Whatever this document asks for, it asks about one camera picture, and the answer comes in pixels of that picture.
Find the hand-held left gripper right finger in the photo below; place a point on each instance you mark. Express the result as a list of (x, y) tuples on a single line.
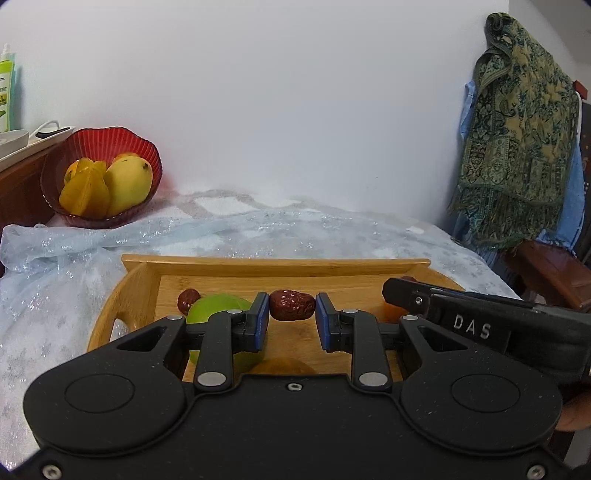
[(323, 323)]

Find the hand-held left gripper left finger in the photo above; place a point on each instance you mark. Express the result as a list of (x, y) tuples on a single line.
[(261, 323)]

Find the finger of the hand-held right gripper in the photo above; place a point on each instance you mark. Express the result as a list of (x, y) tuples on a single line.
[(404, 295)]

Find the small mandarin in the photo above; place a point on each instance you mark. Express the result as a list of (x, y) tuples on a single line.
[(392, 311)]

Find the red date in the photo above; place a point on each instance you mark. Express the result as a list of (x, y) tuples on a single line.
[(291, 304), (188, 300)]

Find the green apple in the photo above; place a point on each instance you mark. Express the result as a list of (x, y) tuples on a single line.
[(217, 304)]

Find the large orange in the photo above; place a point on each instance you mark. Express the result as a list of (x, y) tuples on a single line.
[(281, 367)]

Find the person's right hand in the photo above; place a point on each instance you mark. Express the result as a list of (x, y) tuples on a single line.
[(576, 408)]

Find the wooden bench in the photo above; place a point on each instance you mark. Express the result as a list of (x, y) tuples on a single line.
[(549, 272)]

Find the green patterned shawl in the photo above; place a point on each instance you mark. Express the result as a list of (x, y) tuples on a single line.
[(512, 138)]

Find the yellow mango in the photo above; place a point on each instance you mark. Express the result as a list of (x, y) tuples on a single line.
[(129, 184)]

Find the glittery snowflake tablecloth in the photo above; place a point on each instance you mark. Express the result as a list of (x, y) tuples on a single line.
[(55, 286)]

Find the red fruit bowl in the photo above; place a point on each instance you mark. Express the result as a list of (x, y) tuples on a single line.
[(138, 152)]

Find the yellow starfruit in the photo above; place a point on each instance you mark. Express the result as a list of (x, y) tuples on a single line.
[(85, 191)]

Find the wooden cabinet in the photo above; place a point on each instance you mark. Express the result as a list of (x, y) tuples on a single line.
[(23, 194)]

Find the green and white bottle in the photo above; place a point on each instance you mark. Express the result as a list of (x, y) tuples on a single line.
[(7, 92)]

